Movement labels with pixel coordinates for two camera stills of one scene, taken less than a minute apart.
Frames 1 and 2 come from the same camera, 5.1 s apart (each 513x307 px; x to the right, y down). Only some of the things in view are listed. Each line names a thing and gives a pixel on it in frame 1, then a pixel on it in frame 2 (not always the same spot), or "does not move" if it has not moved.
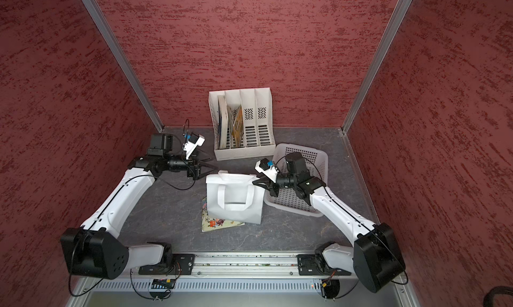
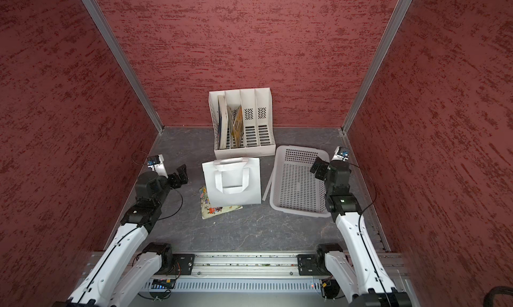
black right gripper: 270,185 → 322,167
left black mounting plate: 183,265 does not move
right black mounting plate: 310,264 does not move
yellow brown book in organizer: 236,125 does not move
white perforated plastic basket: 317,165 does not move
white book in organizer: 224,122 does not move
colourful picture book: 210,223 → 208,211
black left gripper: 195,172 → 176,183
